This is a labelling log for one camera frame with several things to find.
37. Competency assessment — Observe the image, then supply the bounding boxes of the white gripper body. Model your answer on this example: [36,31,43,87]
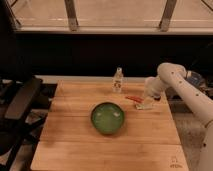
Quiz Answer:
[144,76,168,100]

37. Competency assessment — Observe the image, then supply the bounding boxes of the orange pepper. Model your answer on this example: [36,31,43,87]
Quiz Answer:
[125,96,143,103]

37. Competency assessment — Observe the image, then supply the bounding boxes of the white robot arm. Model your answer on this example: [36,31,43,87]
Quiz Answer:
[144,63,213,171]

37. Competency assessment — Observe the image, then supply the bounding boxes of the clear glass bottle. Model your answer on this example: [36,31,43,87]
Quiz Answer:
[113,67,123,93]

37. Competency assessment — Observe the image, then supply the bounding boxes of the wooden cutting board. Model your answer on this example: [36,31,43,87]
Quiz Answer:
[31,81,189,171]

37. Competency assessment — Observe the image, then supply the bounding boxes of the green bowl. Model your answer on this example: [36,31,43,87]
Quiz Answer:
[91,102,125,134]

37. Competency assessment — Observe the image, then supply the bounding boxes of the black office chair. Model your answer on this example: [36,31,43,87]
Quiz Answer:
[0,77,51,171]

